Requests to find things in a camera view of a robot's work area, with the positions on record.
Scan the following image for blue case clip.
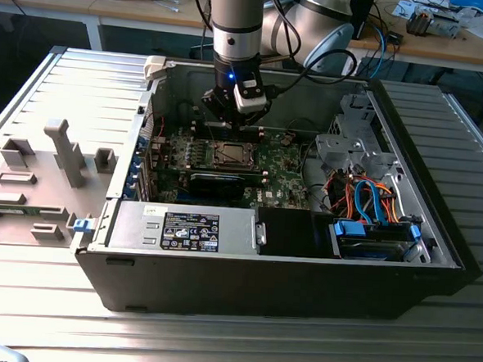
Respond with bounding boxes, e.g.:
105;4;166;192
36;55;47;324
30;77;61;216
73;216;95;235

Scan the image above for black camera cable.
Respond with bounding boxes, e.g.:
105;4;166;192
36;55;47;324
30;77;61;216
267;45;359;99

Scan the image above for black graphics card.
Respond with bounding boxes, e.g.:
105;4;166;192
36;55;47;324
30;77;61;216
187;170;263;204

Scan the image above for CPU cooler heatsink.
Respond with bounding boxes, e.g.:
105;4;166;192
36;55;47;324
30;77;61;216
404;5;438;38

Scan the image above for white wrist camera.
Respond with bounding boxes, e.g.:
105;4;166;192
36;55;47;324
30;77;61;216
232;78;273;116

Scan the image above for black PC case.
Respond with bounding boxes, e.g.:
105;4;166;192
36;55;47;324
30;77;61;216
65;50;483;336

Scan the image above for CPU socket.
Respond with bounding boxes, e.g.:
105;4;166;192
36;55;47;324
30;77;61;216
211;139;260;170

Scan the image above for metal disk bay cage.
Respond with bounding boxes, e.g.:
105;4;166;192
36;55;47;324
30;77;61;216
312;90;399;174

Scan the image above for silver power supply unit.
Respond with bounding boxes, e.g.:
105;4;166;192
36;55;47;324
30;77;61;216
106;199;261;257

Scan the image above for hard disk in blue carrier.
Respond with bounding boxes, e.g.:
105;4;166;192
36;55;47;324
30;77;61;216
327;217;422;265

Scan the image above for blue box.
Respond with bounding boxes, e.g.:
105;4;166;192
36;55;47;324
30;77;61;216
448;0;483;16

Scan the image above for orange power wire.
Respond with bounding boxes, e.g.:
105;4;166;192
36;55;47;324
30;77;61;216
380;183;404;224

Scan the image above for wooden desk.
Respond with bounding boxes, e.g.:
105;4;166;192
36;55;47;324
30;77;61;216
0;0;352;39
342;0;483;75

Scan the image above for green motherboard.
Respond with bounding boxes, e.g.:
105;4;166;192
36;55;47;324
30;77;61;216
151;120;318;213

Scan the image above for blue data wire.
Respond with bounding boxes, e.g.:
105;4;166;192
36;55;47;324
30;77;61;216
351;178;386;227

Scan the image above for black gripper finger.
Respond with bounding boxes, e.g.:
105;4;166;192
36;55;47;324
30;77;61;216
239;105;271;135
198;87;241;129

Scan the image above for grey parts rack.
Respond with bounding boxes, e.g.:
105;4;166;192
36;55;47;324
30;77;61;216
0;113;121;253

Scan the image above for metal socket cover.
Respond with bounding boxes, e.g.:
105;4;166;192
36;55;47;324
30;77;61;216
212;139;259;170

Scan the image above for silver CPU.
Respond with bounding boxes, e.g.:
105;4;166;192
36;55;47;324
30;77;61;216
221;144;249;164

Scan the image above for beige case latch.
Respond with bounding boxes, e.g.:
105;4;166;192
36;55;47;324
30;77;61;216
142;55;168;81

